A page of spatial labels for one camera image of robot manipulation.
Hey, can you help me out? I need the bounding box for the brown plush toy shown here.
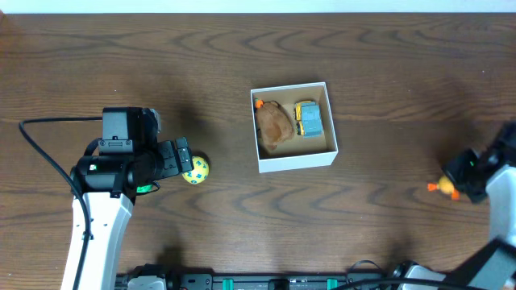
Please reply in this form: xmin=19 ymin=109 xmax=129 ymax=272
xmin=255 ymin=99 xmax=294 ymax=151

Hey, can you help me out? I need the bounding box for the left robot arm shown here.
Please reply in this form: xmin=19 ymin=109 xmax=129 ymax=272
xmin=61 ymin=107 xmax=194 ymax=289

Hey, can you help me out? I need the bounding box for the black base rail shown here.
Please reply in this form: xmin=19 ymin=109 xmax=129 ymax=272
xmin=114 ymin=264 xmax=386 ymax=290

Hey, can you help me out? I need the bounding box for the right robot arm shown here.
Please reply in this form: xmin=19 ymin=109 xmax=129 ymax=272
xmin=393 ymin=122 xmax=515 ymax=289

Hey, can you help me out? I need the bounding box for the yellow grey toy truck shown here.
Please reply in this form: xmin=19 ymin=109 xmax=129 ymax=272
xmin=293 ymin=101 xmax=323 ymax=138

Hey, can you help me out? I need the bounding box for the yellow ball with blue letters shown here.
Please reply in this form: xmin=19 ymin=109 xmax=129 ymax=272
xmin=182 ymin=156 xmax=210 ymax=184

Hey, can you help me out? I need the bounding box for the white cardboard box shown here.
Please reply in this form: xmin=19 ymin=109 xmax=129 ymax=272
xmin=250 ymin=82 xmax=339 ymax=173

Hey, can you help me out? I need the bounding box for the right black cable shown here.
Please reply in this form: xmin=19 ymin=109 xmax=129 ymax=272
xmin=330 ymin=259 xmax=485 ymax=290

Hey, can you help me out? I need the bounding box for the orange toy duck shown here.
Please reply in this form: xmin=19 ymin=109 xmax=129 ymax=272
xmin=427 ymin=176 xmax=460 ymax=201

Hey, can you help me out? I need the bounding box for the black cable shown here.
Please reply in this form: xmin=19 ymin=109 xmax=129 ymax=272
xmin=330 ymin=259 xmax=485 ymax=290
xmin=19 ymin=116 xmax=104 ymax=290

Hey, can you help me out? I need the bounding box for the left black cable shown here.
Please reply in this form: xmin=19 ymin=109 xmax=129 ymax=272
xmin=19 ymin=116 xmax=104 ymax=290

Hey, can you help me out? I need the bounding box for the green plastic wheel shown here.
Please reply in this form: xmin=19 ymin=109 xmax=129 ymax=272
xmin=136 ymin=184 xmax=153 ymax=195

